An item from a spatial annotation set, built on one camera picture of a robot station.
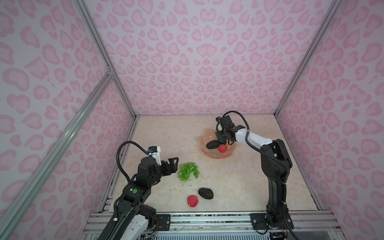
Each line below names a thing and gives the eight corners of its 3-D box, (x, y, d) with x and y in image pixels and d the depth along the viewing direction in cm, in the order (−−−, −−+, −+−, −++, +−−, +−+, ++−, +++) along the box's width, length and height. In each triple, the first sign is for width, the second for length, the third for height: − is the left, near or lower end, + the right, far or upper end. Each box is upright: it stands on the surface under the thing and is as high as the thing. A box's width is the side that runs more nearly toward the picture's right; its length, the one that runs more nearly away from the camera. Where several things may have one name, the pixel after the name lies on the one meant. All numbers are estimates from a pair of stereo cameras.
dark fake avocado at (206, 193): (198, 193, 84) (198, 190, 81) (202, 186, 86) (202, 184, 83) (210, 202, 81) (210, 199, 78) (214, 195, 83) (215, 192, 80)
